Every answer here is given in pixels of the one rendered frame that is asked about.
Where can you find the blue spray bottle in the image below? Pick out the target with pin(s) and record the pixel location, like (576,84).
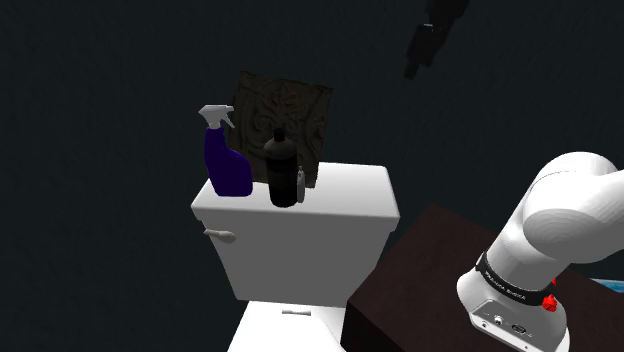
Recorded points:
(226,170)

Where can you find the white toilet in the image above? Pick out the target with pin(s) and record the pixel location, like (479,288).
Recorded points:
(302,253)

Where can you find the dark embossed square panel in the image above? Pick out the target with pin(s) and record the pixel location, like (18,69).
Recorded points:
(287,109)

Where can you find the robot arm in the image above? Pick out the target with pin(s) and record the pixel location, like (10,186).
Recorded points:
(560,229)

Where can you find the small grey bottle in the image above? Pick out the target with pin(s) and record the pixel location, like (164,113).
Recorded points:
(300,187)

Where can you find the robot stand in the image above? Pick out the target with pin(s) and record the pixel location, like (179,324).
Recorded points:
(414,282)

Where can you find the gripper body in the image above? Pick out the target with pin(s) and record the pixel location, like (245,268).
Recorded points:
(429,44)

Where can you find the black bottle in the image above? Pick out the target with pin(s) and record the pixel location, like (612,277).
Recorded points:
(281,175)

